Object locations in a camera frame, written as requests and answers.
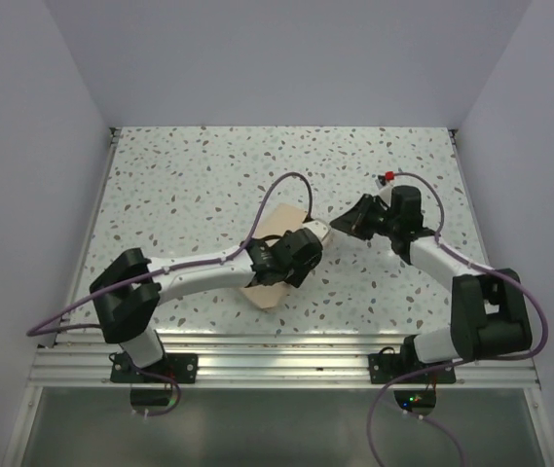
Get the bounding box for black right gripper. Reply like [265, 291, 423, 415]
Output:
[329, 194, 399, 241]

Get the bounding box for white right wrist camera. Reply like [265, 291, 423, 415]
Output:
[376, 171, 395, 204]

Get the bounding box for beige cloth mat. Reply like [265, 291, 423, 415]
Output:
[239, 203, 307, 312]

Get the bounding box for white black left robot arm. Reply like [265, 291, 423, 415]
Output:
[90, 221, 330, 382]

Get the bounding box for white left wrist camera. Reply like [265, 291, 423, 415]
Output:
[302, 220, 332, 248]

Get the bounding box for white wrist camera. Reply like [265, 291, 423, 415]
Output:
[302, 220, 332, 248]
[376, 171, 395, 204]

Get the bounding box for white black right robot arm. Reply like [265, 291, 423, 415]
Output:
[330, 186, 533, 382]

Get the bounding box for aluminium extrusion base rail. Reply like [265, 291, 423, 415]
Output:
[25, 126, 545, 390]

